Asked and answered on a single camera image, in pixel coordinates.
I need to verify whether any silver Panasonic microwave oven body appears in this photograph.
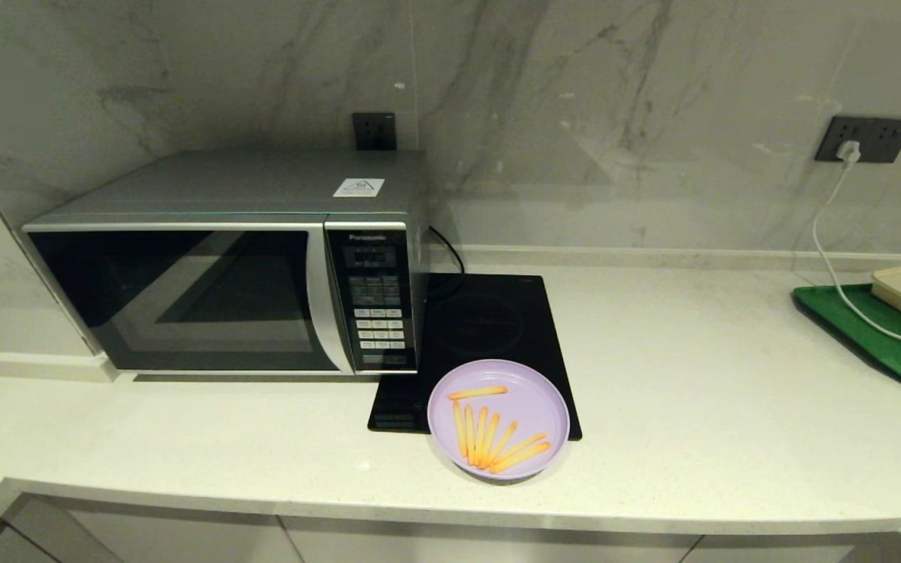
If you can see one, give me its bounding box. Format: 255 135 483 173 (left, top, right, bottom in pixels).
22 150 429 376

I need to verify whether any small dark wall socket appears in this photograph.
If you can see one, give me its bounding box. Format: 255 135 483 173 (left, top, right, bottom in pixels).
352 113 397 151

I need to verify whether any wide dark wall socket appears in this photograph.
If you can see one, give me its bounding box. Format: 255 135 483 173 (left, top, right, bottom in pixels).
814 116 901 164

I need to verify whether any black induction cooktop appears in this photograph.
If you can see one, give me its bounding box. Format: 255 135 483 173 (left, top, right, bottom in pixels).
367 274 583 441

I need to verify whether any grey cabinet under counter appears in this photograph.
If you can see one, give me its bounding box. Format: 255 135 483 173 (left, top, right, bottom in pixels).
0 493 901 563

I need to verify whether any white power cable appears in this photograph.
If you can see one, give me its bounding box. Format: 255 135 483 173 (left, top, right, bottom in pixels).
812 160 901 349

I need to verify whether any black cable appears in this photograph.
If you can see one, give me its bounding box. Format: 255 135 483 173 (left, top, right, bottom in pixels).
429 225 467 298

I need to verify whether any black glass microwave door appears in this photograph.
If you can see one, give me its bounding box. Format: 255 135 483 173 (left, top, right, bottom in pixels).
24 223 356 375

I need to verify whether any purple round plate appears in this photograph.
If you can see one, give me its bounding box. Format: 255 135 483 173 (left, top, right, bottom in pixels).
426 359 571 480

